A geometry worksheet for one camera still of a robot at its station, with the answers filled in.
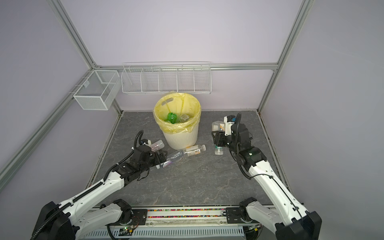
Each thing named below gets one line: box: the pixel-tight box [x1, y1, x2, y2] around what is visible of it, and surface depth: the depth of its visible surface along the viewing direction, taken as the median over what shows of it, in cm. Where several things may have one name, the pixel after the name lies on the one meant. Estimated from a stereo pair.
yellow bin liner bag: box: [153, 92, 201, 134], surface depth 91 cm
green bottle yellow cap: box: [167, 112, 177, 124], surface depth 98 cm
